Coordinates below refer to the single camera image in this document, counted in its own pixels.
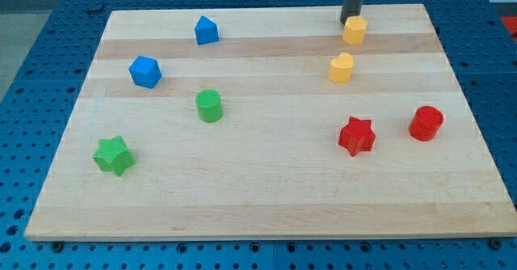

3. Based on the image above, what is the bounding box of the yellow heart block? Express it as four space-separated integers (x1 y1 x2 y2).
328 53 354 83

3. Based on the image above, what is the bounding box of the red star block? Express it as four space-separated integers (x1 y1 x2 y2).
338 116 376 157

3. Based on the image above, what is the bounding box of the blue cube block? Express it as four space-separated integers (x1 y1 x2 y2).
128 56 162 89

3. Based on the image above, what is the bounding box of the wooden board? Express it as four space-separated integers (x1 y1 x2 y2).
25 4 516 242

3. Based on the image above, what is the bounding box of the red cylinder block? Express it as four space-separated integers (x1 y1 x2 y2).
408 106 444 141

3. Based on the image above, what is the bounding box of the yellow hexagon block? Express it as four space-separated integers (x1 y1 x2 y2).
343 15 368 45

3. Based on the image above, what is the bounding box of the blue pentagon block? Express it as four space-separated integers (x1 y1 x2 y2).
194 16 219 45

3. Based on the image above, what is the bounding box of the green star block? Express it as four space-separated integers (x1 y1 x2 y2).
93 136 136 176

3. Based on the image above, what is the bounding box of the green cylinder block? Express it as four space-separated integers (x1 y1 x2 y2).
195 89 223 123

